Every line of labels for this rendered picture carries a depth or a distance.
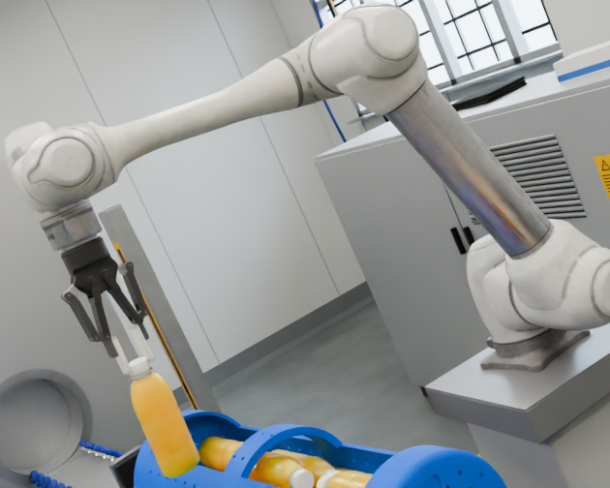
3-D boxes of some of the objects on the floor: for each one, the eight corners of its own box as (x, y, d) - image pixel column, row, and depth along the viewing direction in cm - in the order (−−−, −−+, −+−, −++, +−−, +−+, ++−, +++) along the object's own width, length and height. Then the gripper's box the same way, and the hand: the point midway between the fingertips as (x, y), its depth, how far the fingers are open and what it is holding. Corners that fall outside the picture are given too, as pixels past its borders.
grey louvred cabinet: (487, 353, 486) (389, 120, 463) (866, 416, 290) (729, 17, 266) (414, 401, 466) (308, 160, 442) (768, 503, 269) (611, 79, 246)
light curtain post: (338, 668, 282) (113, 205, 255) (349, 674, 277) (121, 202, 250) (324, 681, 279) (96, 213, 252) (335, 686, 274) (103, 211, 247)
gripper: (114, 226, 151) (170, 344, 154) (28, 265, 142) (90, 390, 146) (130, 221, 145) (187, 344, 148) (41, 261, 136) (105, 391, 139)
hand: (131, 350), depth 146 cm, fingers closed on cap, 4 cm apart
